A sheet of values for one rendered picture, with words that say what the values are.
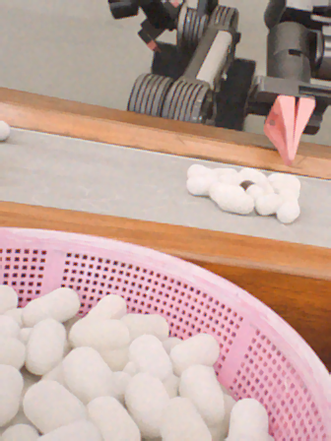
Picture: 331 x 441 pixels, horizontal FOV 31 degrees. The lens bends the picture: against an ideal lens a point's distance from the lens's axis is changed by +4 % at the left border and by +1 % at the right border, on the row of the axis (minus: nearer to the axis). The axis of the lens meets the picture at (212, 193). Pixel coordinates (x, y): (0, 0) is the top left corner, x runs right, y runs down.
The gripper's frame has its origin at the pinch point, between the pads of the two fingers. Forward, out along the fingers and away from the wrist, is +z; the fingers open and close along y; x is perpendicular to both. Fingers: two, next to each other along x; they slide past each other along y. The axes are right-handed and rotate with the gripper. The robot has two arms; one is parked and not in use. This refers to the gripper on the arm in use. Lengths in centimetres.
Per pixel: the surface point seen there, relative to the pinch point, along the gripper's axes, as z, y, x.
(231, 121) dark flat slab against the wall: -125, 24, 147
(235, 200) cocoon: 13.1, -8.6, -9.6
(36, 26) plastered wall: -149, -63, 138
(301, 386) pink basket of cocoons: 34.0, -9.4, -28.0
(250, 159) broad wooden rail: -1.5, -3.8, 3.9
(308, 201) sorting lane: 7.7, 1.1, -2.8
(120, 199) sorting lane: 14.2, -19.1, -8.7
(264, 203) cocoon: 12.7, -5.7, -9.2
